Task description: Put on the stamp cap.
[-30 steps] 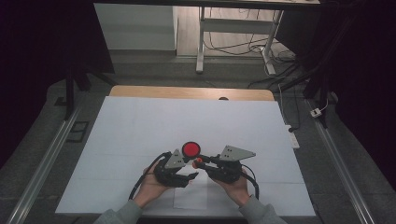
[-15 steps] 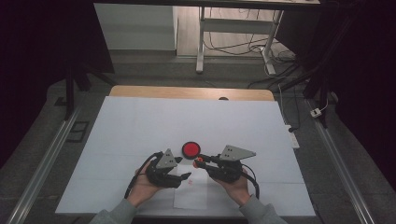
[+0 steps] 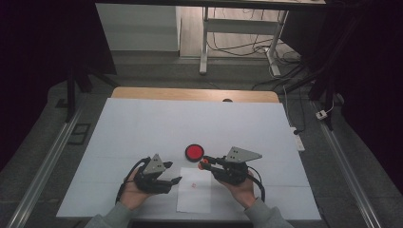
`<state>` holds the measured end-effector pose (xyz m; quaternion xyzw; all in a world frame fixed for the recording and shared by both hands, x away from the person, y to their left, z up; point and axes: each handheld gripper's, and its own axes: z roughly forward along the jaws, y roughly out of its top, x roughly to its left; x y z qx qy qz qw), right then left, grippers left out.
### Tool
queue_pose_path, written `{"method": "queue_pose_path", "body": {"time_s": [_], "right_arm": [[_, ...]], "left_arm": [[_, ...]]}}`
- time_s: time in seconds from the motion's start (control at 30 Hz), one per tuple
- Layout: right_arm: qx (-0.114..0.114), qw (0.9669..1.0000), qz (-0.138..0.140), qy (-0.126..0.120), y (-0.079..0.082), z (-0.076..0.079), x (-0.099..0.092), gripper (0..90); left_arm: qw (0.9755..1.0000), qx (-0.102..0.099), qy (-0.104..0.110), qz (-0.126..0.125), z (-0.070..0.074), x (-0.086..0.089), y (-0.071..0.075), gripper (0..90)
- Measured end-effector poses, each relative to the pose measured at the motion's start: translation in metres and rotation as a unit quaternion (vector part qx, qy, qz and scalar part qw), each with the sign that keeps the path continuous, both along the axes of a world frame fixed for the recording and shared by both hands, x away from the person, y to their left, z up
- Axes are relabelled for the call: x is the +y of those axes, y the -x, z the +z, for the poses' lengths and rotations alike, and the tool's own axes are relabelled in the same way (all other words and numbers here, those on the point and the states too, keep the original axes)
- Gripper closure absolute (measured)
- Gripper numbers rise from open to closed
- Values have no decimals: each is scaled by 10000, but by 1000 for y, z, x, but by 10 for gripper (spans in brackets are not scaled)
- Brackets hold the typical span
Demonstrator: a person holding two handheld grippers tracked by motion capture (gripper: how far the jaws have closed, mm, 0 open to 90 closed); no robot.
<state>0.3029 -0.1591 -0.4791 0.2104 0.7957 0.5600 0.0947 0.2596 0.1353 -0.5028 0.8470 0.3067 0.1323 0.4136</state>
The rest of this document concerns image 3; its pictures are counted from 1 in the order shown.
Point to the white paper sheet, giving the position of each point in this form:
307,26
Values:
194,198

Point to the aluminium floor rail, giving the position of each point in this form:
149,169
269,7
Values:
347,171
47,164

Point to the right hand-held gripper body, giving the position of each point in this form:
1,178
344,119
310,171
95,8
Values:
234,172

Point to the dark round table grommet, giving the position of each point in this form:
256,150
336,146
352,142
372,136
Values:
227,100

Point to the black metal stand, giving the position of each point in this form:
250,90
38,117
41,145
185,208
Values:
328,95
71,95

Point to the white power strip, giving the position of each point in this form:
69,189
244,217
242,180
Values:
298,141

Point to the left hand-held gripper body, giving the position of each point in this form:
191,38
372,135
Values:
152,182

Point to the white cabinet panel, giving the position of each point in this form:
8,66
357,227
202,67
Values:
139,28

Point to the large white table cover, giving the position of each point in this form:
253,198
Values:
158,126

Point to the person's left hand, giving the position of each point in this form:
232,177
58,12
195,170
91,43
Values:
133,193

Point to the black floor socket plate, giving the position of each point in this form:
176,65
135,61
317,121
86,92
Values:
79,134

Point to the round red ink pad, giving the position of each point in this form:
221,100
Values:
194,153

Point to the small white adapter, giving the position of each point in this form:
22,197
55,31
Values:
321,114

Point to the small orange stamp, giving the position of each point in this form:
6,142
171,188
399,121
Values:
202,164

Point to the white metal desk frame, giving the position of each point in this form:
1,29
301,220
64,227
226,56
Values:
240,26

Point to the person's right hand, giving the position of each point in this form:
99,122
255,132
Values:
240,191

